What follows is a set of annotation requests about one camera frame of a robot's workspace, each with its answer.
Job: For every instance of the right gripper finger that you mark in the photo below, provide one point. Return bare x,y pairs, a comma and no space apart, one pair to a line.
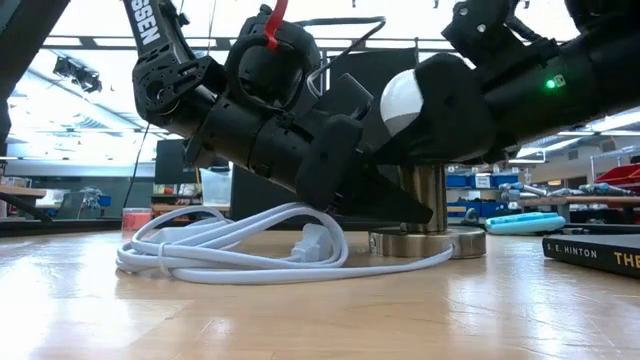
455,115

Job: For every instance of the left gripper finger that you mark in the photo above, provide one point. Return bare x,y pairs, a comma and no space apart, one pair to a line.
335,170

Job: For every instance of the white lightbulb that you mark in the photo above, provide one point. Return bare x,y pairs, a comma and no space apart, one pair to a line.
400,100

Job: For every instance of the brass lamp base with socket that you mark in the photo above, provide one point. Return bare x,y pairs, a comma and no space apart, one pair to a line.
430,242

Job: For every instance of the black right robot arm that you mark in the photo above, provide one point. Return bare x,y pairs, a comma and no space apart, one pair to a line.
590,85

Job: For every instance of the translucent plastic storage bin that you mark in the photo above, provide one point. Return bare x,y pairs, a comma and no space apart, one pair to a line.
216,187

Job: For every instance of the black folding room divider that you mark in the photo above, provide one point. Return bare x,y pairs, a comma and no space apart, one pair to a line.
250,200

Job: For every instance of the blue storage bin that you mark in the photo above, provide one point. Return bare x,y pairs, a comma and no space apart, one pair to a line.
505,180
460,181

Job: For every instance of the black computer monitor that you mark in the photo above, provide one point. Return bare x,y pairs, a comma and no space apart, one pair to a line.
170,165

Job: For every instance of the wooden workbench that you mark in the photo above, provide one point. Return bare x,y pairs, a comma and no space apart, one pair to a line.
575,201

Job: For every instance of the red zip tie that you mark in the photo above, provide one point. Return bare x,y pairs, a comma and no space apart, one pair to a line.
275,25

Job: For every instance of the teal tray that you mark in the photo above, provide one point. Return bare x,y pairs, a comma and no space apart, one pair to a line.
525,223

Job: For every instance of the red storage bin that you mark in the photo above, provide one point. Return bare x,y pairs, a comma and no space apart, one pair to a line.
620,176

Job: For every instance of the small pink cup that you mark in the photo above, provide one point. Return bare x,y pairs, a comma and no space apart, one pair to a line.
135,220

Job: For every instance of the black Outsiders paperback book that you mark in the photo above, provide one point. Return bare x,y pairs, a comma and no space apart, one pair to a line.
595,255

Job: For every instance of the wooden side table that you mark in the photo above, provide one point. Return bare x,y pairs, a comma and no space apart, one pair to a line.
20,192

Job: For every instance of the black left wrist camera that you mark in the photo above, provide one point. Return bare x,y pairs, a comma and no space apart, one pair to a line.
350,97

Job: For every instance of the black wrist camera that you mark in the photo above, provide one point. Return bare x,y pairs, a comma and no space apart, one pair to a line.
490,30
350,97

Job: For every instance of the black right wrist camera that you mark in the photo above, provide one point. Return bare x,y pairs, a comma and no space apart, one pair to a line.
490,30

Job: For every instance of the black ceiling-mounted camera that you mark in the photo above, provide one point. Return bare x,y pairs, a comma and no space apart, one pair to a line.
77,74

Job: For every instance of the black overhead frame beam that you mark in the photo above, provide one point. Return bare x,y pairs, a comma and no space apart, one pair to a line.
90,42

